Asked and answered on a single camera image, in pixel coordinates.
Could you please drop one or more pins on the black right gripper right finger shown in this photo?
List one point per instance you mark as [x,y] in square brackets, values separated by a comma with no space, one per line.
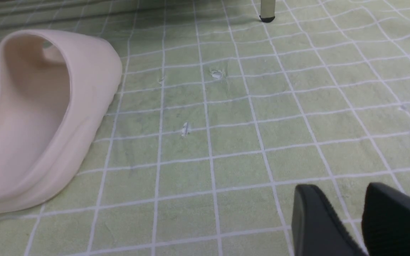
[386,221]

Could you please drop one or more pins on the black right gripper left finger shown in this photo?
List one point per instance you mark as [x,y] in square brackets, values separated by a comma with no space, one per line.
[317,229]

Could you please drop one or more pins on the metal shoe rack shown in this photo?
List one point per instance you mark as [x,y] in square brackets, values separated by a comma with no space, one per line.
[267,11]

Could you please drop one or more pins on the green checkered floor cloth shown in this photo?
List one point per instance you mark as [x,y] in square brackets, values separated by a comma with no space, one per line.
[218,117]

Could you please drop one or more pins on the cream right slide slipper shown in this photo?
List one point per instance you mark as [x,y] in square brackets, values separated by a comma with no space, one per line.
[55,88]

